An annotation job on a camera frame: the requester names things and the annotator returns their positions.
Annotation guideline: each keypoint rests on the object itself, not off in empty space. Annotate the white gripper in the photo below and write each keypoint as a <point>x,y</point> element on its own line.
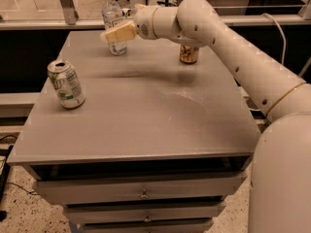
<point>143,21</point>

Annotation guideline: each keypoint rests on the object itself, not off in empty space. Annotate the clear blue-label plastic bottle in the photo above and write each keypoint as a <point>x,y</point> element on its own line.
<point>112,15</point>

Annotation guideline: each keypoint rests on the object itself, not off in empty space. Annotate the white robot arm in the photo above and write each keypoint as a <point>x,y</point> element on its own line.
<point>280,192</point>

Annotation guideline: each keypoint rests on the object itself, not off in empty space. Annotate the orange brown soda can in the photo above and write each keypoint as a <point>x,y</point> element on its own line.
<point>188,55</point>

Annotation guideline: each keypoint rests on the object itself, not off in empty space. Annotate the green white soda can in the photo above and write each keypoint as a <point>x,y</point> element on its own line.
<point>66,84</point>

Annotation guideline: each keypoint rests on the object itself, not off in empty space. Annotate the grey drawer cabinet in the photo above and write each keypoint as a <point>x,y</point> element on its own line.
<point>156,147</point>

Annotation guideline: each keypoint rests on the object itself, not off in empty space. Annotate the grey metal post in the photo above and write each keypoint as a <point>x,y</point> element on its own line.
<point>70,14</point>

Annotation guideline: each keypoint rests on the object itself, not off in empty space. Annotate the metal window rail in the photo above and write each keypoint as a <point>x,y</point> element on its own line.
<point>98,24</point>

